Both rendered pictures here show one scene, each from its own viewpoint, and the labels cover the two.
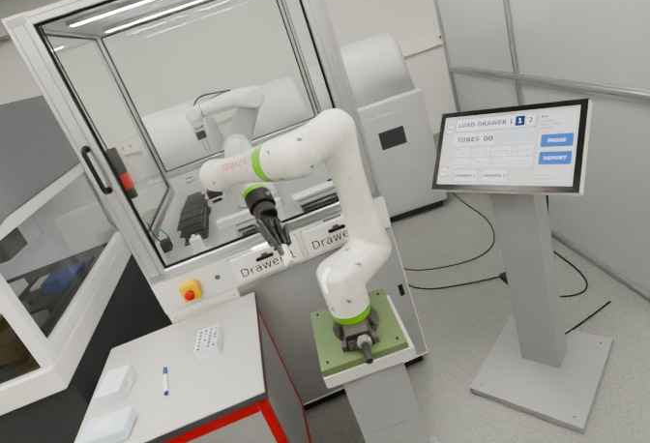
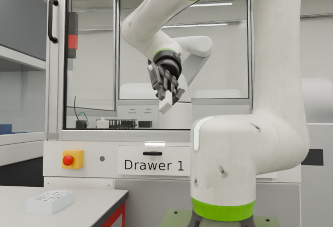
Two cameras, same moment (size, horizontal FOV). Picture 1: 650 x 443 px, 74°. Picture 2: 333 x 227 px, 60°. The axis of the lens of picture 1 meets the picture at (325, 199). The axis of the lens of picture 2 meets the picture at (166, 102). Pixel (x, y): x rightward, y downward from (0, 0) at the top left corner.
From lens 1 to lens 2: 0.83 m
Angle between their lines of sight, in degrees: 28
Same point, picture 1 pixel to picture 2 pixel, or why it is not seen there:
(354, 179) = (285, 20)
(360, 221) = (275, 84)
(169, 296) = (54, 158)
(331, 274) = (211, 120)
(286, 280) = (164, 195)
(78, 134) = not seen: outside the picture
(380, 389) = not seen: outside the picture
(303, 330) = not seen: outside the picture
